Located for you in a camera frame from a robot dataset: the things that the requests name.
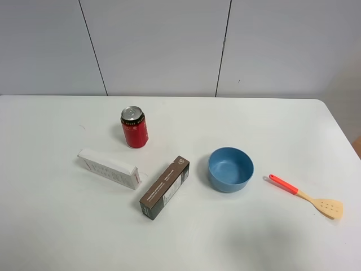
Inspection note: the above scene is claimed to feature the blue bowl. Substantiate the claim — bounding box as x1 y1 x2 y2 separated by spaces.
208 147 254 193

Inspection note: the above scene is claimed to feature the wooden spatula red handle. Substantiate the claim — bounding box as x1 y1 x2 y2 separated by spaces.
268 174 344 220

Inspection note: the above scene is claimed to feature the red soda can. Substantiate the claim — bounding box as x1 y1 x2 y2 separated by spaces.
120 106 149 148

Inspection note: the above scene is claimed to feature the white rectangular box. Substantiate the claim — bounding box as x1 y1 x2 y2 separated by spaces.
77 149 142 190

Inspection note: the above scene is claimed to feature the brown rectangular box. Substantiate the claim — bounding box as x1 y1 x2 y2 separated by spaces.
139 156 190 220

